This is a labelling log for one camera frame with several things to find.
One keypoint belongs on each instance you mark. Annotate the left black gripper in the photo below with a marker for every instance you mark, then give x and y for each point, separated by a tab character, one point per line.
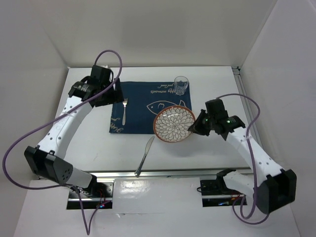
116	96

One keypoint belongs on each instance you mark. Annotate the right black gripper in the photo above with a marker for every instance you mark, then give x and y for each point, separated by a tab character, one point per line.
196	128

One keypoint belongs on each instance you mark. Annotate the silver fork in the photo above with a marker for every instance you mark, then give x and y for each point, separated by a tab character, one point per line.
124	111

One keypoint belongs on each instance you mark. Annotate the blue fish placemat cloth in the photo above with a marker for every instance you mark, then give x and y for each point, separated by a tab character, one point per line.
145	101

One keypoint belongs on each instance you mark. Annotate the floral patterned ceramic plate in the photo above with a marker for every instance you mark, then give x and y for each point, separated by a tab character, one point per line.
172	124

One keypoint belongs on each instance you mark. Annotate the clear plastic cup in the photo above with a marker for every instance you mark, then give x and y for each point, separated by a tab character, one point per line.
180	85

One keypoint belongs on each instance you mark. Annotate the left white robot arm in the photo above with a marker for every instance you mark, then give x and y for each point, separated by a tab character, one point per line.
47	158

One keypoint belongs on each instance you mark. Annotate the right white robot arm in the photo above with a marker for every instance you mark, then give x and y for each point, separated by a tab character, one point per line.
272	186

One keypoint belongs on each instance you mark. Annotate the silver table knife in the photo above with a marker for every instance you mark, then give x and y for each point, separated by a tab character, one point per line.
147	148

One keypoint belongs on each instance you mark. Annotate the front aluminium rail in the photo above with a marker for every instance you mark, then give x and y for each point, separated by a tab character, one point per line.
200	172

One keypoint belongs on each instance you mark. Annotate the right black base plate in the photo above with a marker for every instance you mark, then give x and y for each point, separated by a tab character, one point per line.
214	194

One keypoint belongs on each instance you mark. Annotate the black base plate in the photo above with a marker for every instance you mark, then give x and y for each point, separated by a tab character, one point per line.
214	194
102	197

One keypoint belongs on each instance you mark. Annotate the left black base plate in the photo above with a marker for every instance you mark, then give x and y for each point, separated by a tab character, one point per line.
102	197

